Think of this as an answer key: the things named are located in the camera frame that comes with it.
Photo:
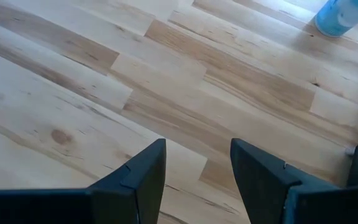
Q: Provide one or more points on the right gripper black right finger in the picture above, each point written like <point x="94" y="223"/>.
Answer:
<point x="266" y="193"/>

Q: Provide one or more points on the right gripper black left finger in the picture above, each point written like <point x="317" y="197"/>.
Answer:
<point x="135" y="196"/>

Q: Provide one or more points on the light blue air mist bottle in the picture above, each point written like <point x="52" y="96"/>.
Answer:
<point x="340" y="15"/>

